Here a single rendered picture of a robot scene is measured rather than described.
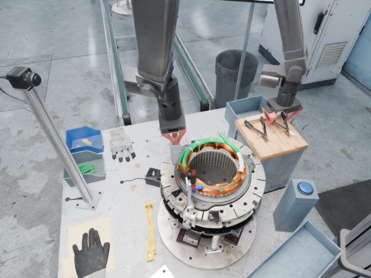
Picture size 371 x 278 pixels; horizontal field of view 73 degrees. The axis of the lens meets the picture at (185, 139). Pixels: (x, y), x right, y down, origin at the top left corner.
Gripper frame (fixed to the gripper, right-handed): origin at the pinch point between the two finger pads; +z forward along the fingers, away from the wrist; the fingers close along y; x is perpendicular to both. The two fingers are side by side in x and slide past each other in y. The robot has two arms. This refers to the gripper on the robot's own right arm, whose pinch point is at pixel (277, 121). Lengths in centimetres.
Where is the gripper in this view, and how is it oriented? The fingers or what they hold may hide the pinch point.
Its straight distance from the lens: 101.1
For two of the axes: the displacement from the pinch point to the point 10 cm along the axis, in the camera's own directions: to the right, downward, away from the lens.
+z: 0.3, 6.8, 7.4
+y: -9.5, 2.5, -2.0
